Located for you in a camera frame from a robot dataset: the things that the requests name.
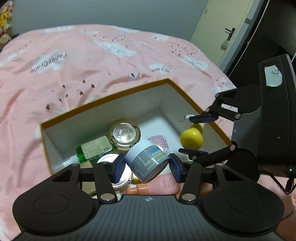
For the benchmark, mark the orange cardboard box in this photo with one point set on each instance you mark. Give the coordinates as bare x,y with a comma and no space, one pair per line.
157,108

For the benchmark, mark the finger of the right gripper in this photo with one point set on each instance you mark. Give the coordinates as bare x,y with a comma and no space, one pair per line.
206,159
213,113

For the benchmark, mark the pink lotion bottle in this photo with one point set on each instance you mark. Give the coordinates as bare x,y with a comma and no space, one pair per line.
161,185

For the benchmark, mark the pink foil sachet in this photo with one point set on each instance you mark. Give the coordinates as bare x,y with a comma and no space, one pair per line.
161,142

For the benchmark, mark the pink bed duvet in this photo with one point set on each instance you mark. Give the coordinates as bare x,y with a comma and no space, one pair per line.
46,73

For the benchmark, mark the green liquid bottle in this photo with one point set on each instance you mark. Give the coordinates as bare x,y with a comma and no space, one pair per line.
94,149

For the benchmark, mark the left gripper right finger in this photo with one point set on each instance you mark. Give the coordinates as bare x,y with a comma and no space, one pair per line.
189,174

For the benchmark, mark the black door handle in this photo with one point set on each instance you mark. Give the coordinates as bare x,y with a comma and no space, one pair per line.
230,33

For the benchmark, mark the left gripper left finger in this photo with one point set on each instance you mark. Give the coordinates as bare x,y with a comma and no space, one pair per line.
106,174

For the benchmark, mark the plush toy column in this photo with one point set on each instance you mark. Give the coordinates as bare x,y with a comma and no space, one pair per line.
6,12

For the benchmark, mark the cream room door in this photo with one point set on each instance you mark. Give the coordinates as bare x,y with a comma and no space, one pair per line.
210,31

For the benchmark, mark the brown glass jar gold lid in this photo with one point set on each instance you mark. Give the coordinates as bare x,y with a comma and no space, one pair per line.
123,135

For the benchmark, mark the yellow lemon toy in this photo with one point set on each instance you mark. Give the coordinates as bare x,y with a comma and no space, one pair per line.
192,138

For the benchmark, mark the white round jar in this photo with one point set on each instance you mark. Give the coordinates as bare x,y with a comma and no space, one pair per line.
118,171

